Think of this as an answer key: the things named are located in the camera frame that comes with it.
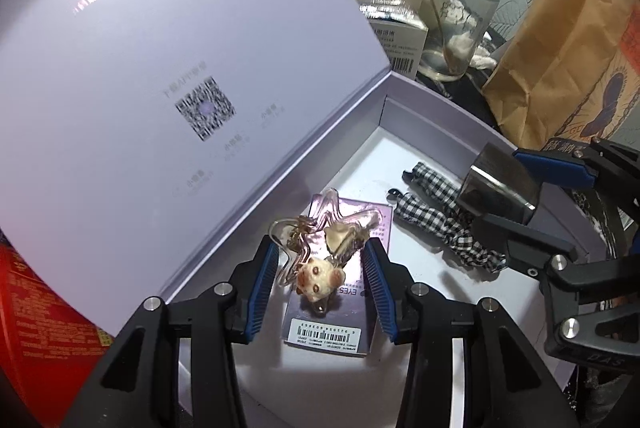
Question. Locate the brown printed paper bag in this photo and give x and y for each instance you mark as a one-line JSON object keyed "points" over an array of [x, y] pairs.
{"points": [[560, 58]]}

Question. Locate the glass cup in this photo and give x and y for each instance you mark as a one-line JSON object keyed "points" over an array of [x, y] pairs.
{"points": [[450, 53]]}

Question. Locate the black white gingham scrunchie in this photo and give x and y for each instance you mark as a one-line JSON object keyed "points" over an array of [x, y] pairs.
{"points": [[440, 218]]}

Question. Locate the silver metal hair clip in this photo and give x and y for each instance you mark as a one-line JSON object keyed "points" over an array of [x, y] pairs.
{"points": [[492, 183]]}

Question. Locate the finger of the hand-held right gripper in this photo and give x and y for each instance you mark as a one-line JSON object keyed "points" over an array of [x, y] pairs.
{"points": [[550, 163], [525, 243]]}

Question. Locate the red canister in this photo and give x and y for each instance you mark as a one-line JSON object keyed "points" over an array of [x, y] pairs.
{"points": [[40, 333]]}

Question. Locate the lavender gift box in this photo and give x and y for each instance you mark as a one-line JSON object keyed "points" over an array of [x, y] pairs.
{"points": [[150, 83]]}

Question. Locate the white carton box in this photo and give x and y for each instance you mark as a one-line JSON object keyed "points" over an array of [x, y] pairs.
{"points": [[395, 38]]}

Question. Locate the lavender packaging card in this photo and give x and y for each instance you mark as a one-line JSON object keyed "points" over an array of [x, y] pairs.
{"points": [[325, 333]]}

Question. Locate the clear star hair claw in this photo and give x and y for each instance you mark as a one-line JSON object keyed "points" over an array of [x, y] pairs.
{"points": [[317, 280]]}

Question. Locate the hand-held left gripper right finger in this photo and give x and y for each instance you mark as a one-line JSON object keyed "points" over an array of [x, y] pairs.
{"points": [[380, 288]]}

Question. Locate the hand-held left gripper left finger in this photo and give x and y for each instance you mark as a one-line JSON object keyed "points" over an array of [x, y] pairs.
{"points": [[260, 288]]}

